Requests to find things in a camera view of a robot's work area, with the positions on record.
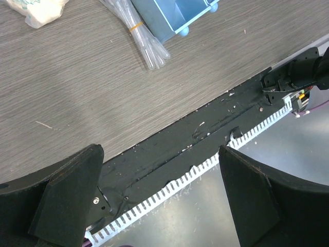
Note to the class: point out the blue compartment box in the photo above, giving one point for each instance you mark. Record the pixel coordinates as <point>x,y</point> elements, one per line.
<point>167,18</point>

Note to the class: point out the crumpled plastic bag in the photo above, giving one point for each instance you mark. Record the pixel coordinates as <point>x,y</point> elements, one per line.
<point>38,12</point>

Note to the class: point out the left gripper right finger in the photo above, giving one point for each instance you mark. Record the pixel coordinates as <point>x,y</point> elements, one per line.
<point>271,207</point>

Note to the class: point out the bundle of plastic pipettes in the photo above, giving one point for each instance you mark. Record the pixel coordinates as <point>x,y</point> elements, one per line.
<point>153,52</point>

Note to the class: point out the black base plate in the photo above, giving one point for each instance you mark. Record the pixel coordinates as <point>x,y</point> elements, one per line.
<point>139,172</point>

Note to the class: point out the white slotted cable duct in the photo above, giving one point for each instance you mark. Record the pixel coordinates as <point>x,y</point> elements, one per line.
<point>137,212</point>

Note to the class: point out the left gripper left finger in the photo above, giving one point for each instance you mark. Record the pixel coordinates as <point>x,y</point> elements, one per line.
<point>50,207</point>

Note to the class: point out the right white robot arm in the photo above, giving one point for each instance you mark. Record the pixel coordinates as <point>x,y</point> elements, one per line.
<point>306,70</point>

